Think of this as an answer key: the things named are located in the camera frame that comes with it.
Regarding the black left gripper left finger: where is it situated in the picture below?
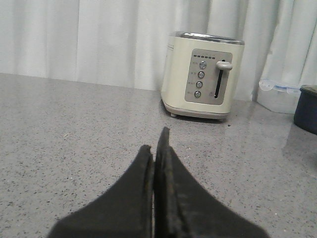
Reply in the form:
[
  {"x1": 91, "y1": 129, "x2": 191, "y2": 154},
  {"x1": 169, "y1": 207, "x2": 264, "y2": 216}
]
[{"x1": 48, "y1": 145, "x2": 154, "y2": 238}]

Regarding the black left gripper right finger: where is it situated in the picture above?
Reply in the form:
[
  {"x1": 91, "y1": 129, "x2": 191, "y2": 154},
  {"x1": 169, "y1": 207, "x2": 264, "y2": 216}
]
[{"x1": 154, "y1": 127, "x2": 268, "y2": 238}]

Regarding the cream toaster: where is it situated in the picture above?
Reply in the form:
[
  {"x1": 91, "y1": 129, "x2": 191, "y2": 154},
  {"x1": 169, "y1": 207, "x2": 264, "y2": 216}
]
[{"x1": 160, "y1": 31, "x2": 245, "y2": 120}]

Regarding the clear plastic food container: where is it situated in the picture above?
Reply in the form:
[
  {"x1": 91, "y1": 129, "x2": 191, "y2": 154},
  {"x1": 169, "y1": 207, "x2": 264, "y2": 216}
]
[{"x1": 257, "y1": 79, "x2": 300, "y2": 114}]

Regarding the dark blue saucepan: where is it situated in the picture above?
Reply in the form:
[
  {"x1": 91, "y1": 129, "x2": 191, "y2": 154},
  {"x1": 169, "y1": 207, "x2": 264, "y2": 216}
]
[{"x1": 294, "y1": 85, "x2": 317, "y2": 134}]

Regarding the white curtain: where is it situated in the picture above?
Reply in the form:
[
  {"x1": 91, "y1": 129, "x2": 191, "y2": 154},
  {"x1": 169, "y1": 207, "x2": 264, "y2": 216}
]
[{"x1": 0, "y1": 0, "x2": 317, "y2": 100}]

